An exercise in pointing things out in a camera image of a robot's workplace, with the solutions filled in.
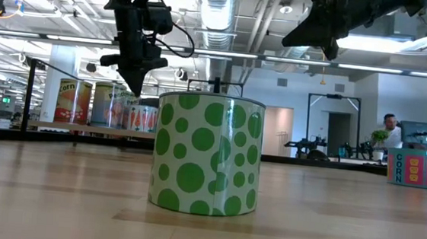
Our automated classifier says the silver ribbed ventilation duct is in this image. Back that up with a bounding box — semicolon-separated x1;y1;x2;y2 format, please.
190;0;243;84

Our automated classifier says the tall orange corn can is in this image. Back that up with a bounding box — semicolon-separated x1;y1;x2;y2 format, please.
53;78;94;126

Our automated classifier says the pale door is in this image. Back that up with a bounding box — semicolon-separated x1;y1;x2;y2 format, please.
262;106;295;158

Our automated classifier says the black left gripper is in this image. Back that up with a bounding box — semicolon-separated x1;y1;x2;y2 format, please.
97;0;174;100

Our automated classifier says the short carrot print can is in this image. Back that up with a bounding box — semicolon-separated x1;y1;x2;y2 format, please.
120;104;160;134

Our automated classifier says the short pink corn can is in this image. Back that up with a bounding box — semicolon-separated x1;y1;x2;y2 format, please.
384;146;427;190

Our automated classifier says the white building column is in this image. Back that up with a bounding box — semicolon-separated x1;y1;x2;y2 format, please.
40;43;81;125

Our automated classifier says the tall peas can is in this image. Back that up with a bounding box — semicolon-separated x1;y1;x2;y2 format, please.
125;91;142;107

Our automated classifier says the large grey ventilation duct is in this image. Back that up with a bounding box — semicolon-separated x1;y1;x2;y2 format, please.
277;37;320;77

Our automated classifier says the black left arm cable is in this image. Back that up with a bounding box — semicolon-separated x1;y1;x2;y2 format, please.
136;0;200;60

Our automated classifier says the thin black shelf frame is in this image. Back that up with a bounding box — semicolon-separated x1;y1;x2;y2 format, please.
19;57;222;159

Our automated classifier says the thin black background frame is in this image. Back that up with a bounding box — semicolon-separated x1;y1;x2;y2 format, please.
186;77;244;98

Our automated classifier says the white green dotted can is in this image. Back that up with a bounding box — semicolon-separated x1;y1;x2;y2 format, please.
147;88;268;220

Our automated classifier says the potted green plant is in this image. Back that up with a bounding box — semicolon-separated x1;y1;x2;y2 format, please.
369;128;390;162

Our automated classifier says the yellow hanging pendant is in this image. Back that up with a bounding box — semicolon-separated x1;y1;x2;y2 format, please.
318;59;328;86

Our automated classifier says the round white ceiling sensor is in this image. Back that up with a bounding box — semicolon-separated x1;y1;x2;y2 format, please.
278;2;295;16

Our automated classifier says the black background rig frame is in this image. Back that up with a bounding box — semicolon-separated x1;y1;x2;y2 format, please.
303;91;364;162

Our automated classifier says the grey monitor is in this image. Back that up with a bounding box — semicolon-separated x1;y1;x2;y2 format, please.
397;119;427;151

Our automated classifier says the black aluminium table frame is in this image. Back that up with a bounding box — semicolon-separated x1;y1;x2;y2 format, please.
0;127;427;186

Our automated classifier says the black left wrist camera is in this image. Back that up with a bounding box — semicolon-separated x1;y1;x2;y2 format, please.
143;2;176;37

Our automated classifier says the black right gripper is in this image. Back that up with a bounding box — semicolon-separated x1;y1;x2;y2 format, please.
280;0;376;65

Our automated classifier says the person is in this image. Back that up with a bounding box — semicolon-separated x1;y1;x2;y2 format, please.
381;113;406;151

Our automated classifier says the horizontal overhead light bar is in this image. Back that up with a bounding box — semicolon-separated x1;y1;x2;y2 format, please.
0;29;427;78

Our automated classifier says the tall peaches can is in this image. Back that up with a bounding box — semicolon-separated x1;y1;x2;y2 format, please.
89;81;129;130

